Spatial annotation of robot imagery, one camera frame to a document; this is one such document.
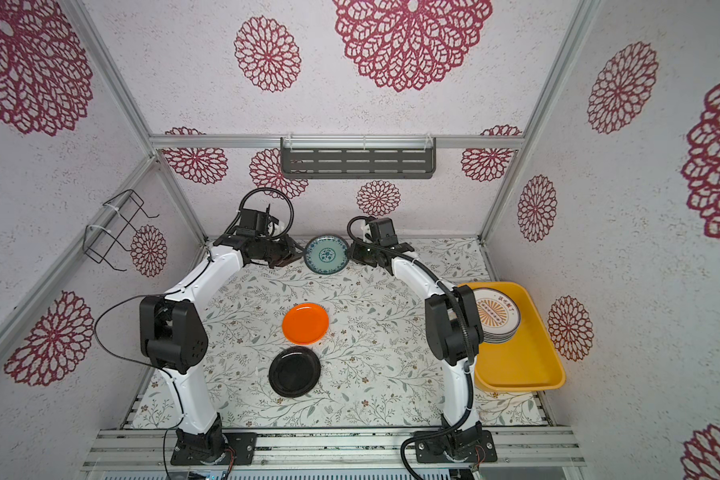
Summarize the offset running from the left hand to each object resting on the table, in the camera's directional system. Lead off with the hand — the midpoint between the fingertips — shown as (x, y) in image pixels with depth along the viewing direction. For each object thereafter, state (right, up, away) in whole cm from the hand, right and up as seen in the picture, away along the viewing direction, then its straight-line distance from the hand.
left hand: (304, 256), depth 91 cm
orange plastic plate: (-1, -22, +7) cm, 23 cm away
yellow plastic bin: (+65, -31, -5) cm, 72 cm away
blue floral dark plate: (+6, +1, +3) cm, 7 cm away
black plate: (-2, -33, -5) cm, 34 cm away
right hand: (+13, +3, +2) cm, 13 cm away
